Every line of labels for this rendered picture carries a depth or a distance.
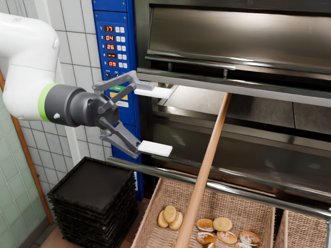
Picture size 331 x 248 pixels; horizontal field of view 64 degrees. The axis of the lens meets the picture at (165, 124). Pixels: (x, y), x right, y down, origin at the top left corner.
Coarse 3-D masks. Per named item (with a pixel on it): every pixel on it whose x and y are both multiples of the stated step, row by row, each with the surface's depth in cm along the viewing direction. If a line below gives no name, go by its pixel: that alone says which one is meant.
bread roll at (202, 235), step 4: (200, 232) 128; (204, 232) 128; (208, 232) 128; (196, 236) 129; (200, 236) 127; (204, 236) 126; (208, 236) 126; (212, 236) 127; (200, 240) 127; (204, 240) 126; (208, 240) 126; (212, 240) 126; (204, 244) 127
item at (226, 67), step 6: (150, 60) 98; (156, 60) 97; (162, 60) 96; (168, 60) 95; (174, 60) 94; (180, 60) 94; (186, 60) 94; (168, 66) 96; (204, 66) 92; (210, 66) 91; (216, 66) 90; (222, 66) 89; (228, 66) 89; (234, 66) 88
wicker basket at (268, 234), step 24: (168, 192) 139; (192, 192) 134; (216, 192) 130; (264, 192) 122; (144, 216) 119; (240, 216) 129; (264, 216) 125; (144, 240) 124; (168, 240) 130; (192, 240) 130; (216, 240) 130; (240, 240) 131; (264, 240) 124
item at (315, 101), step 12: (192, 72) 103; (204, 72) 104; (216, 72) 105; (180, 84) 93; (192, 84) 91; (204, 84) 90; (216, 84) 89; (276, 84) 92; (288, 84) 93; (300, 84) 94; (312, 84) 95; (264, 96) 85; (276, 96) 83; (288, 96) 82; (300, 96) 81; (312, 96) 80
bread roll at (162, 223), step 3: (162, 213) 137; (159, 216) 136; (162, 216) 135; (159, 219) 134; (162, 219) 133; (159, 222) 133; (162, 222) 132; (165, 222) 133; (159, 225) 134; (162, 225) 132; (165, 225) 133
